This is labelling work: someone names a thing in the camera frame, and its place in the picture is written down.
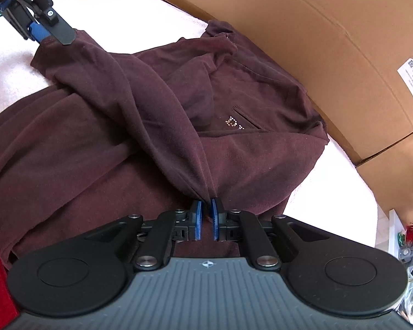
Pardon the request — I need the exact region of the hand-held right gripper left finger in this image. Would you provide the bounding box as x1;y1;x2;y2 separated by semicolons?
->
84;199;204;271

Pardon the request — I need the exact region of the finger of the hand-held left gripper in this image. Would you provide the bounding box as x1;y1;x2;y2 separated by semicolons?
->
0;0;51;43
29;0;77;46

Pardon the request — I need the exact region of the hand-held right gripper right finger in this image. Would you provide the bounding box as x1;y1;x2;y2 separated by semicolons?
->
210;197;332;271

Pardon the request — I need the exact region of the dark brown polo shirt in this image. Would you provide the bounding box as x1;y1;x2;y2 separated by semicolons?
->
0;20;331;270

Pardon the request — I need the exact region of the white terry towel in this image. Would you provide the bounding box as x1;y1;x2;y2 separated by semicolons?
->
0;0;381;248

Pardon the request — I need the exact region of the white side table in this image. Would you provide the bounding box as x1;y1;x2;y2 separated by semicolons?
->
387;210;413;317

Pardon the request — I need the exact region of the plain cardboard box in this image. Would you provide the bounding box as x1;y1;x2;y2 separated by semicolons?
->
356;124;413;227

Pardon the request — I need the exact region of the large cardboard box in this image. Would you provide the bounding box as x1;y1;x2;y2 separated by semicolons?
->
145;0;413;166

